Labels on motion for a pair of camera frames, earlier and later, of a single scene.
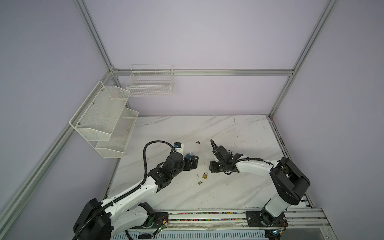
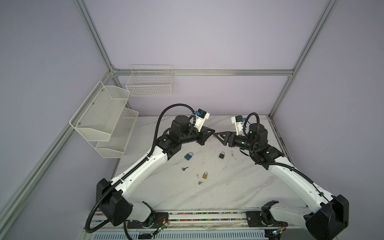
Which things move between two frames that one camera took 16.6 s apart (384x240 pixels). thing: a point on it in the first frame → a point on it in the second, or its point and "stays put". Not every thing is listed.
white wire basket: (150, 80) stays put
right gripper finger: (215, 167) → (223, 136)
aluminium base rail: (239, 221) stays put
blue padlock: (188, 156) stays put
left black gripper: (193, 162) → (204, 135)
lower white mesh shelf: (115, 147) stays put
